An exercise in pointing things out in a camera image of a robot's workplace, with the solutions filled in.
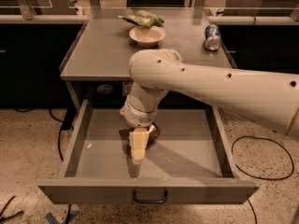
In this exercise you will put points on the green chip bag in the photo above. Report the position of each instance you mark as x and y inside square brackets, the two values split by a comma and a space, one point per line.
[144, 18]

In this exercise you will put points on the black drawer handle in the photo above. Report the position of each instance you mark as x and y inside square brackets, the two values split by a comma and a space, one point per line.
[150, 198]

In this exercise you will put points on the crushed orange can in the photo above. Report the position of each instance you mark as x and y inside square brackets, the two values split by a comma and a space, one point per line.
[154, 132]

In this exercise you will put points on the blue soda can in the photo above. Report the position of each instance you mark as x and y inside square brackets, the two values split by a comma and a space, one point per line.
[212, 37]

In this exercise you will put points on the blue floor tape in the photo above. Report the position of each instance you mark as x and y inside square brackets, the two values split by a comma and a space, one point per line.
[66, 219]

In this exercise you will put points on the white bowl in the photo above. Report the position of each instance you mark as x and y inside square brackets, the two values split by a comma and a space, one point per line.
[147, 37]

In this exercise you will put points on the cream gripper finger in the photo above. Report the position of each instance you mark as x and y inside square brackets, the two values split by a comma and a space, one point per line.
[138, 140]

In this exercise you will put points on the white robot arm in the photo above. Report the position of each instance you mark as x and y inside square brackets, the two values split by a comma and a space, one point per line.
[267, 98]

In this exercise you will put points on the white sticker label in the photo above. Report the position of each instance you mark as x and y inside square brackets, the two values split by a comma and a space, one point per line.
[126, 88]

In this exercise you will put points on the grey counter cabinet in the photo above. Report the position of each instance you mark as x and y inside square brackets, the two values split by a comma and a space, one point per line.
[103, 48]

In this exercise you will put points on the grey open top drawer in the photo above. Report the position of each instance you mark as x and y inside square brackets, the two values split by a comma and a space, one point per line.
[190, 159]

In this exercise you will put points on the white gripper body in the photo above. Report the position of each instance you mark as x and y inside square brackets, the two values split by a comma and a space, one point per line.
[135, 117]

